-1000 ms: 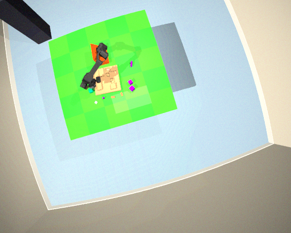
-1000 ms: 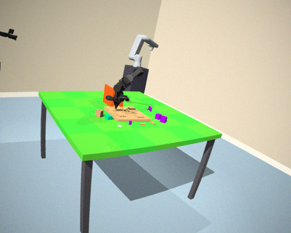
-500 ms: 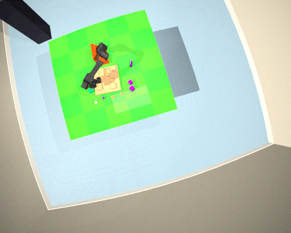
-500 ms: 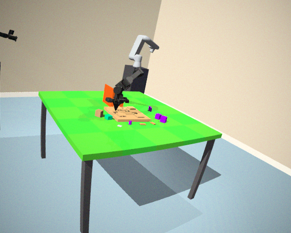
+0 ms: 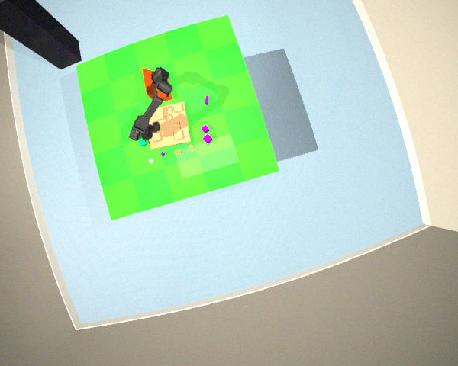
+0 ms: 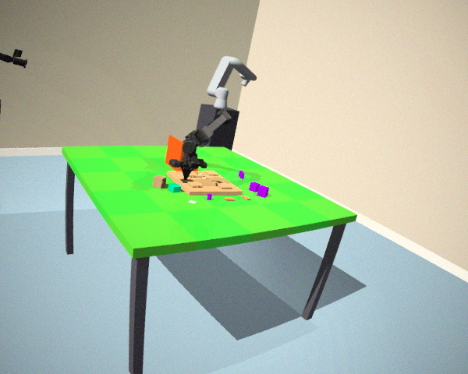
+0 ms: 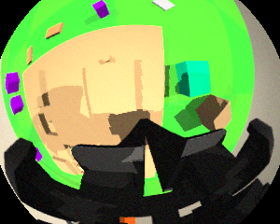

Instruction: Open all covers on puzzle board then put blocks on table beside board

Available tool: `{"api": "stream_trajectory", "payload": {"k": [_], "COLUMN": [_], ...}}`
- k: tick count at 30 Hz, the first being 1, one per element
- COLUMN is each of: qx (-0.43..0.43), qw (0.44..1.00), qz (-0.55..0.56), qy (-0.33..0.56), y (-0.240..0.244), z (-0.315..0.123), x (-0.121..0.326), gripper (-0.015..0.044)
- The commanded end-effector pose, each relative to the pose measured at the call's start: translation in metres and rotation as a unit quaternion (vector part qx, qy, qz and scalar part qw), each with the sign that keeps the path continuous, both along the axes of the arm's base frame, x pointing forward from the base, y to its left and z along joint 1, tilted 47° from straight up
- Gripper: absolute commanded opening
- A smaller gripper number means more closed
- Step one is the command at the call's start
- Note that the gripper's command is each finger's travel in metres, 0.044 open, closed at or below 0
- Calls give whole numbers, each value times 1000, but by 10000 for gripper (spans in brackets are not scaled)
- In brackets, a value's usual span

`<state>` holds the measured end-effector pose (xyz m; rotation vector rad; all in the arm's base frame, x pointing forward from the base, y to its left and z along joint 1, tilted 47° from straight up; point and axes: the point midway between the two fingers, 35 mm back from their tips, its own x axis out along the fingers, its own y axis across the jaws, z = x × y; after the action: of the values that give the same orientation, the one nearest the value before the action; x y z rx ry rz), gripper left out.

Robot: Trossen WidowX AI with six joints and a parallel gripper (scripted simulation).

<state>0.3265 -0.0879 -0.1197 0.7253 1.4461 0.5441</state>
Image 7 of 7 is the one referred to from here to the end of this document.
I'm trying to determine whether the white flat tile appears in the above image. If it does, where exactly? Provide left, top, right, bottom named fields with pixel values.
left=151, top=0, right=175, bottom=11

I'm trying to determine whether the turquoise cube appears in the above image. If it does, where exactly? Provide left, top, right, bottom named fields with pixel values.
left=176, top=61, right=211, bottom=98

